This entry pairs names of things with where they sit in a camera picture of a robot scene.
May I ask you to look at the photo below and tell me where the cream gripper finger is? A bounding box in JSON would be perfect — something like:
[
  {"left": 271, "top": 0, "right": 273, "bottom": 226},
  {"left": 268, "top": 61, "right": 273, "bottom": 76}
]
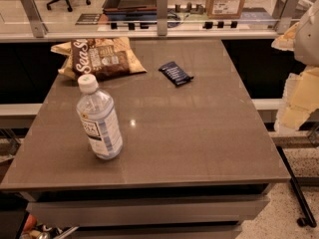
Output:
[
  {"left": 271, "top": 23, "right": 299, "bottom": 52},
  {"left": 274, "top": 67, "right": 319, "bottom": 132}
]

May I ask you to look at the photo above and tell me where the brown sea salt chip bag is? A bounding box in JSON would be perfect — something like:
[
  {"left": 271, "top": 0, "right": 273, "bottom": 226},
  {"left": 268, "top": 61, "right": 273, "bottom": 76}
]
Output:
[{"left": 51, "top": 37, "right": 147, "bottom": 81}]

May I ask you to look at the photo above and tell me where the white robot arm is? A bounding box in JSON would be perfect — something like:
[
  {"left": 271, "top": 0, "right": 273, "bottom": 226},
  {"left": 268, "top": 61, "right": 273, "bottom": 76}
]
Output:
[{"left": 271, "top": 0, "right": 319, "bottom": 134}]

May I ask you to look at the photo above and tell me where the cardboard box with label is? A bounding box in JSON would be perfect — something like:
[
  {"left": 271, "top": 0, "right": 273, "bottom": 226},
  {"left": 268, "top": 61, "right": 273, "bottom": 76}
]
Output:
[{"left": 205, "top": 0, "right": 245, "bottom": 19}]

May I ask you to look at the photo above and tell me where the dark blue snack bar wrapper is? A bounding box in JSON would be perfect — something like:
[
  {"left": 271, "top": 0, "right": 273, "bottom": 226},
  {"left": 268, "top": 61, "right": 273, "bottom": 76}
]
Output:
[{"left": 159, "top": 62, "right": 193, "bottom": 87}]

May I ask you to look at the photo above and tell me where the black floor bar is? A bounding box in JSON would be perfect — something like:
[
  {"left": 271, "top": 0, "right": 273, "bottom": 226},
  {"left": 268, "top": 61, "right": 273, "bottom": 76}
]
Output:
[{"left": 277, "top": 146, "right": 317, "bottom": 228}]

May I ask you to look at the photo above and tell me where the grey table drawer front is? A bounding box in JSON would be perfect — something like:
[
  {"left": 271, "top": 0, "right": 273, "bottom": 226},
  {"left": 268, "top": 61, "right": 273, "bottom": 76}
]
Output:
[{"left": 27, "top": 195, "right": 269, "bottom": 227}]

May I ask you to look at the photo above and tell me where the clear plastic water bottle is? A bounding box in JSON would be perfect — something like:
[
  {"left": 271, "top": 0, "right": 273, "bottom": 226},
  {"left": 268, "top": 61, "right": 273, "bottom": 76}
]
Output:
[{"left": 77, "top": 74, "right": 123, "bottom": 159}]

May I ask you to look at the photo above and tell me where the right metal glass post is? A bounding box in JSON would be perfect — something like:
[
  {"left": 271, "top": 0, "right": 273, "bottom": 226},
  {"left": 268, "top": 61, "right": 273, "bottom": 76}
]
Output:
[{"left": 272, "top": 0, "right": 299, "bottom": 34}]

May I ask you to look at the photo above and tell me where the metal glass post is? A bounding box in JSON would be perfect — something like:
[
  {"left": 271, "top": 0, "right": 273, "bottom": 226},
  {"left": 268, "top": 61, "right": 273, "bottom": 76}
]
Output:
[
  {"left": 272, "top": 0, "right": 299, "bottom": 34},
  {"left": 20, "top": 0, "right": 48, "bottom": 38},
  {"left": 157, "top": 0, "right": 167, "bottom": 36}
]

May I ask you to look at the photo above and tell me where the middle metal glass post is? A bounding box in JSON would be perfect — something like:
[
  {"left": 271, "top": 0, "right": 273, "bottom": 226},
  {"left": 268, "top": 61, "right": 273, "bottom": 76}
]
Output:
[{"left": 157, "top": 0, "right": 167, "bottom": 36}]

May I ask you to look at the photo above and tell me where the left metal glass post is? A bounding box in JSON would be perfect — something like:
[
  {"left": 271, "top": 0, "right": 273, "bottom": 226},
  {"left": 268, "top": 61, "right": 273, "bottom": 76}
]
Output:
[{"left": 20, "top": 0, "right": 48, "bottom": 38}]

